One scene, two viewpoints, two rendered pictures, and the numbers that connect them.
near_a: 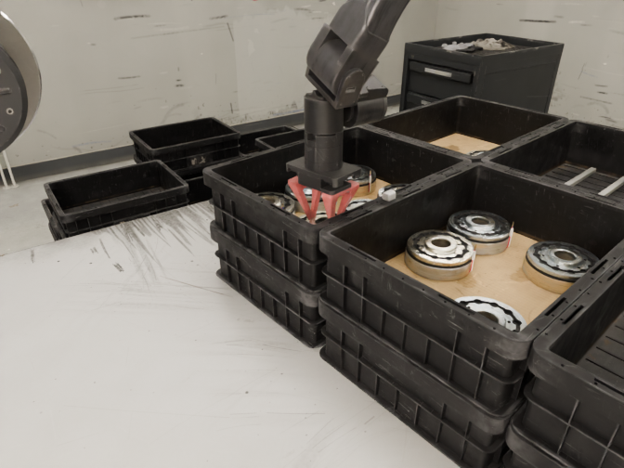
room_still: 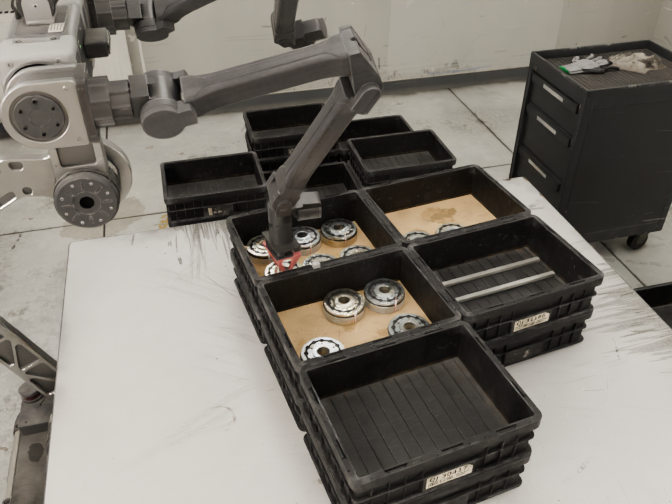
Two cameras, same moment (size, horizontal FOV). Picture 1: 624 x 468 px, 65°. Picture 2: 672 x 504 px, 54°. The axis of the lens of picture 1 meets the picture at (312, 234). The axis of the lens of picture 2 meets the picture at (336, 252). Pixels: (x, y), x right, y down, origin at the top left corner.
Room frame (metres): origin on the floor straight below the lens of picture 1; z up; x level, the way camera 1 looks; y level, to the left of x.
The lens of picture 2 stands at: (-0.51, -0.60, 1.94)
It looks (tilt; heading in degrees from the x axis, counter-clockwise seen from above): 37 degrees down; 20
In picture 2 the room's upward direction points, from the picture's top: straight up
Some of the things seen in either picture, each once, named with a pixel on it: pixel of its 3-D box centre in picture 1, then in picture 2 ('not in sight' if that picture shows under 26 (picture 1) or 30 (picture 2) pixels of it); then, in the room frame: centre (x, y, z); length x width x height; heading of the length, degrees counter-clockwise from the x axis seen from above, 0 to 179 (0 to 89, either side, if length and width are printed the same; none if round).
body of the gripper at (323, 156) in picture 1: (323, 153); (280, 232); (0.70, -0.02, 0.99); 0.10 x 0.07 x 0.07; 47
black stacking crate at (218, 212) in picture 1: (339, 196); (312, 249); (0.82, -0.05, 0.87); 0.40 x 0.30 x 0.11; 132
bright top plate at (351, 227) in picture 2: (351, 174); (338, 228); (0.94, -0.08, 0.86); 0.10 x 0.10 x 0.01
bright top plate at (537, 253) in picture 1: (563, 259); (409, 328); (0.61, -0.38, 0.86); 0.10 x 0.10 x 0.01
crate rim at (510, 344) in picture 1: (491, 232); (356, 303); (0.59, -0.25, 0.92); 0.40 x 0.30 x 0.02; 132
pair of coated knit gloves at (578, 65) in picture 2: (454, 46); (585, 63); (2.45, -0.68, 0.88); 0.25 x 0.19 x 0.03; 125
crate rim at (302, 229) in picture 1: (340, 171); (311, 234); (0.82, -0.05, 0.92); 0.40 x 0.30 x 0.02; 132
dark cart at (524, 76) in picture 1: (469, 135); (595, 156); (2.45, -0.82, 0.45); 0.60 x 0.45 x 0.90; 125
